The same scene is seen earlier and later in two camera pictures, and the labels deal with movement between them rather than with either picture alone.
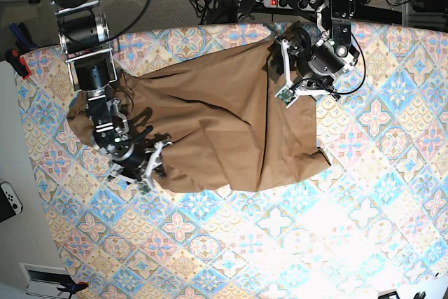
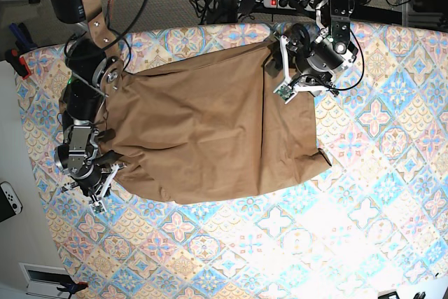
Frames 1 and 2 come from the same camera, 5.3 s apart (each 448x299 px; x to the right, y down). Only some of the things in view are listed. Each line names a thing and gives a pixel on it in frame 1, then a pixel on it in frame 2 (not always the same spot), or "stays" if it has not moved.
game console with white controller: x=10 y=202 stays
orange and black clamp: x=73 y=288 stays
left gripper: x=144 y=158 to x=94 y=180
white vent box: x=44 y=280 stays
